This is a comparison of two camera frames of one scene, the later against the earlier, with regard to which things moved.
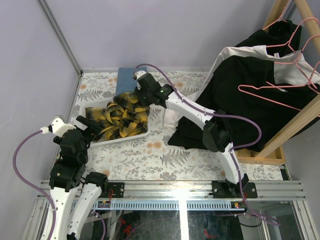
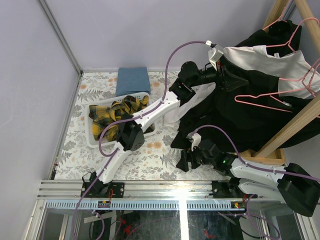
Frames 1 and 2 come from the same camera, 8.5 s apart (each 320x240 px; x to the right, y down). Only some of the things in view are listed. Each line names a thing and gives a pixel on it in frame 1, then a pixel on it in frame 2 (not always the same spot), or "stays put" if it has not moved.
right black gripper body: x=144 y=98 -> x=197 y=158
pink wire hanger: x=272 y=86 -> x=236 y=96
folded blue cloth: x=124 y=81 stays put
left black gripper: x=81 y=128 -> x=223 y=78
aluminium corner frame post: x=53 y=23 stays put
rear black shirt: x=283 y=38 stays put
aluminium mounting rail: x=196 y=189 stays put
